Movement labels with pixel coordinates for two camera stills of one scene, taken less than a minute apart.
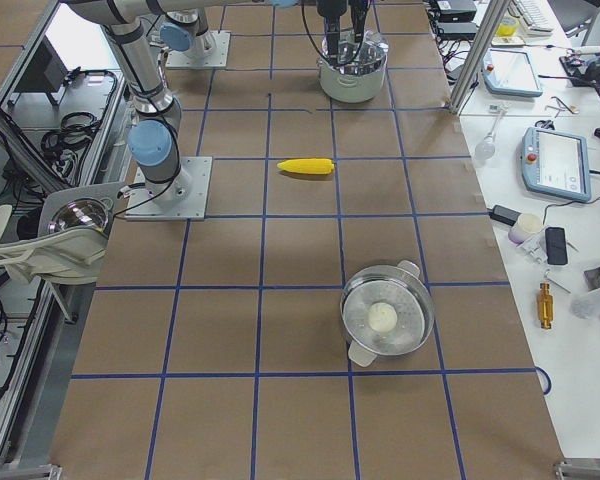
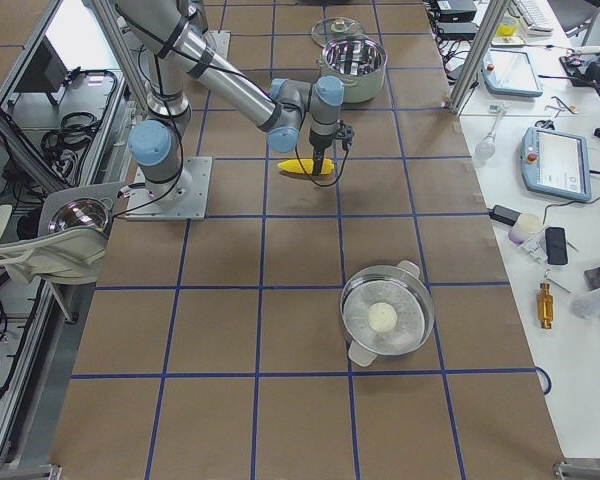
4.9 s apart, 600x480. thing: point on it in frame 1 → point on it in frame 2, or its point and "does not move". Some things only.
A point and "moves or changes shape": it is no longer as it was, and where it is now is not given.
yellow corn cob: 312,166 does not move
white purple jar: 527,225 does not move
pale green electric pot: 351,88 does not move
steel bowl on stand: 85,211 does not move
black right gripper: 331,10 → 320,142
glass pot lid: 357,58 moves or changes shape
